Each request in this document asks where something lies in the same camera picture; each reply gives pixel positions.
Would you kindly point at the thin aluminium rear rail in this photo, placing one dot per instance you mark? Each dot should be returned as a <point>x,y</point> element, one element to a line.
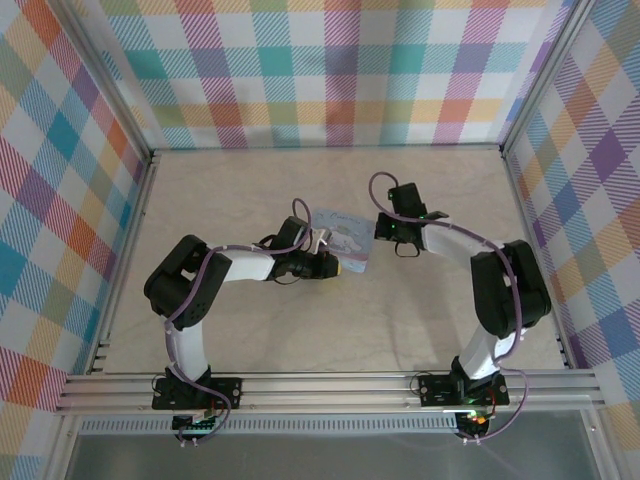
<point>325,149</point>

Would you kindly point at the grey metal base plate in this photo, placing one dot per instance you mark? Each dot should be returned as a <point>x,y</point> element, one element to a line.
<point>325,460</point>

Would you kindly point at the aluminium side rail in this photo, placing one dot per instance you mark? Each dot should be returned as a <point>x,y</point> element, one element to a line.
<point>130,250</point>
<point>516,190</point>

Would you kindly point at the left controller circuit board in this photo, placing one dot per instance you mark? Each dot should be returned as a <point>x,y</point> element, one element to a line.
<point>195,425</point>

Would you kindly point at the long aluminium mounting rail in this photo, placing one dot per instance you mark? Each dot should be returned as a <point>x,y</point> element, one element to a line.
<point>325,390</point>

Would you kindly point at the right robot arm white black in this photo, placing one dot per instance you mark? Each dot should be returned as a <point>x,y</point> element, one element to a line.
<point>450,245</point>

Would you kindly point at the pastel cartoon tin box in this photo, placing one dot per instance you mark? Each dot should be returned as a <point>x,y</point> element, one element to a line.
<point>350,240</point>

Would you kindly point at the controller circuit board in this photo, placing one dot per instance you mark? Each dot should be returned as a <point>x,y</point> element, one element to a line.
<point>195,425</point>
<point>472,420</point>

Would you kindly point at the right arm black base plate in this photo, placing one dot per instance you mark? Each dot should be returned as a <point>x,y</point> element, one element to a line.
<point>435,390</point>

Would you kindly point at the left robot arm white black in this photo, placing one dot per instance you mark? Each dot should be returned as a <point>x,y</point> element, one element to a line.
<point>192,350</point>

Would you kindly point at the right controller circuit board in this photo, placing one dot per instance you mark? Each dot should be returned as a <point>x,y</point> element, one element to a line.
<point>472,420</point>

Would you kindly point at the aluminium frame post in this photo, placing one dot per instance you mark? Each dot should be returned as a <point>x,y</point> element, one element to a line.
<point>110,75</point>
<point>546,75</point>

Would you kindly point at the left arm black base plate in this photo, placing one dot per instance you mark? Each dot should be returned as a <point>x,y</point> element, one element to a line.
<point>225,392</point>

